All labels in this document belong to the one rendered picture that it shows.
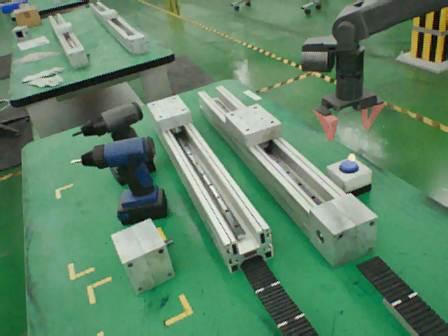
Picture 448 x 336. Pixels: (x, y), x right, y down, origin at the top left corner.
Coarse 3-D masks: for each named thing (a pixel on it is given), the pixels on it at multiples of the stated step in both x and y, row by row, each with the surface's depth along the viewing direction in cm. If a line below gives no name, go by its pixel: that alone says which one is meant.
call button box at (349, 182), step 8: (344, 160) 101; (328, 168) 99; (336, 168) 99; (360, 168) 97; (368, 168) 97; (328, 176) 101; (336, 176) 97; (344, 176) 95; (352, 176) 95; (360, 176) 95; (368, 176) 96; (336, 184) 98; (344, 184) 94; (352, 184) 95; (360, 184) 96; (368, 184) 98; (352, 192) 97; (360, 192) 98
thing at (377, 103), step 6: (360, 102) 85; (366, 102) 86; (372, 102) 86; (378, 102) 87; (354, 108) 87; (360, 108) 86; (366, 108) 87; (372, 108) 89; (378, 108) 88; (366, 114) 93; (372, 114) 90; (366, 120) 93; (372, 120) 91; (366, 126) 93
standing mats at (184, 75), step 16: (0, 64) 598; (176, 64) 460; (192, 64) 451; (176, 80) 415; (192, 80) 408; (208, 80) 400; (0, 112) 417; (16, 112) 410; (16, 128) 373; (0, 144) 348; (16, 144) 343; (0, 160) 321; (16, 160) 316
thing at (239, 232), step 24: (168, 144) 118; (192, 144) 122; (192, 168) 104; (216, 168) 102; (192, 192) 99; (216, 192) 98; (240, 192) 92; (216, 216) 86; (240, 216) 91; (216, 240) 87; (240, 240) 85; (264, 240) 83; (240, 264) 83
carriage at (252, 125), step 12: (252, 108) 120; (228, 120) 117; (240, 120) 114; (252, 120) 113; (264, 120) 112; (276, 120) 111; (240, 132) 110; (252, 132) 107; (264, 132) 108; (276, 132) 110; (252, 144) 109; (264, 144) 112
